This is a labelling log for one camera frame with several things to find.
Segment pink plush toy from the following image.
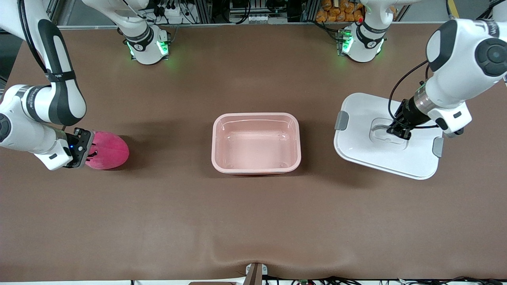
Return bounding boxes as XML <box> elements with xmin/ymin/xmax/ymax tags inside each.
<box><xmin>84</xmin><ymin>131</ymin><xmax>130</xmax><ymax>170</ymax></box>

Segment aluminium frame post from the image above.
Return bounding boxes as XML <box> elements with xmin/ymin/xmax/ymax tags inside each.
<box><xmin>46</xmin><ymin>0</ymin><xmax>61</xmax><ymax>27</ymax></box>

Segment brown table mat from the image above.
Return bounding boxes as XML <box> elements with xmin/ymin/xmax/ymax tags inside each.
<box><xmin>0</xmin><ymin>22</ymin><xmax>507</xmax><ymax>282</ymax></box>

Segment white power strip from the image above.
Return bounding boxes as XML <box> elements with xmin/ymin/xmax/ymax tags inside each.
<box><xmin>160</xmin><ymin>5</ymin><xmax>187</xmax><ymax>24</ymax></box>

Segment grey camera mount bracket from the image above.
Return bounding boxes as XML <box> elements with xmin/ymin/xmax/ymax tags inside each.
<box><xmin>245</xmin><ymin>262</ymin><xmax>268</xmax><ymax>285</ymax></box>

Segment white box lid grey handle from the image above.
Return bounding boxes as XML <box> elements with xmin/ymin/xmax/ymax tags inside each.
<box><xmin>334</xmin><ymin>93</ymin><xmax>444</xmax><ymax>180</ymax></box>

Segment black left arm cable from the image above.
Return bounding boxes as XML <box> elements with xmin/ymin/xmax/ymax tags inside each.
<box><xmin>388</xmin><ymin>59</ymin><xmax>440</xmax><ymax>129</ymax></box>

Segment orange snack bags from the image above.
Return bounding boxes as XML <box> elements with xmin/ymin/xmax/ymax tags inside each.
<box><xmin>316</xmin><ymin>0</ymin><xmax>364</xmax><ymax>23</ymax></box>

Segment pink plastic box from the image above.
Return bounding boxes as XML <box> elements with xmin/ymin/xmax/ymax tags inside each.
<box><xmin>212</xmin><ymin>113</ymin><xmax>301</xmax><ymax>175</ymax></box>

